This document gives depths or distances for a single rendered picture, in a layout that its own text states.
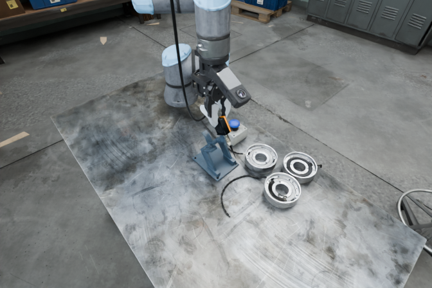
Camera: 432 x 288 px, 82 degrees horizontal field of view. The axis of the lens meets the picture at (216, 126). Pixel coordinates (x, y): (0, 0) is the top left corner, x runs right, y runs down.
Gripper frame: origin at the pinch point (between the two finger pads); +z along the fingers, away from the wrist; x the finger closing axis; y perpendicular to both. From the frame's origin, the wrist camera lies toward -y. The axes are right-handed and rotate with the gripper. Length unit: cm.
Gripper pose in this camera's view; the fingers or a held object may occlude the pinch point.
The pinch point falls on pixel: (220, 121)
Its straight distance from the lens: 70.5
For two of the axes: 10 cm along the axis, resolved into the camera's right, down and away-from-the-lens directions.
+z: 0.2, 7.5, 6.7
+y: -6.8, -4.8, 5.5
